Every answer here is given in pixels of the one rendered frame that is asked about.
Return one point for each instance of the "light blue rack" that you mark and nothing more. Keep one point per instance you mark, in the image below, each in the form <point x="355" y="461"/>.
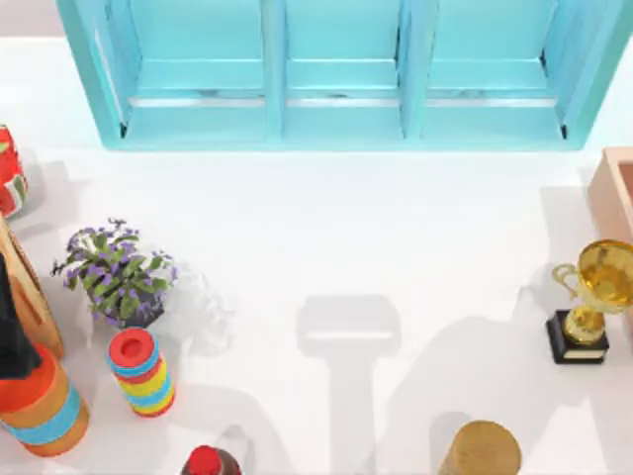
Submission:
<point x="341" y="74"/>

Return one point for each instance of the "purple flowering plant in pot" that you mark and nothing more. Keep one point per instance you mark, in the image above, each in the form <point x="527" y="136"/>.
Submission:
<point x="118" y="277"/>

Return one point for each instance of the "small stack of coloured rings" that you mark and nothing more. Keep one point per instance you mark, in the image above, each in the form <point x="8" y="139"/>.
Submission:
<point x="141" y="371"/>

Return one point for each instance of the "brown bottle with red cap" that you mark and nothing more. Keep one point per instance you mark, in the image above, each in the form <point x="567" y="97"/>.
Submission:
<point x="210" y="462"/>

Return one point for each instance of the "golden brown cylinder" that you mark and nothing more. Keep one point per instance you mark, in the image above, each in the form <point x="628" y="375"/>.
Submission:
<point x="482" y="450"/>

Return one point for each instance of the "gold trophy with black base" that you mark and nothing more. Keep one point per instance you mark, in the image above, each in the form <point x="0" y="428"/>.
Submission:
<point x="588" y="297"/>

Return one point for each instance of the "wooden board with slot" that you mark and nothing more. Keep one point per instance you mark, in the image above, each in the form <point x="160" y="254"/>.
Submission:
<point x="34" y="307"/>

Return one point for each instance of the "salmon-coloured box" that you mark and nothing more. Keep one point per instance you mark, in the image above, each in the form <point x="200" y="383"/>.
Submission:
<point x="613" y="193"/>

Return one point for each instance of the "large stack of coloured rings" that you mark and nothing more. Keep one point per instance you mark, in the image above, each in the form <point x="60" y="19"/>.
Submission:
<point x="44" y="410"/>

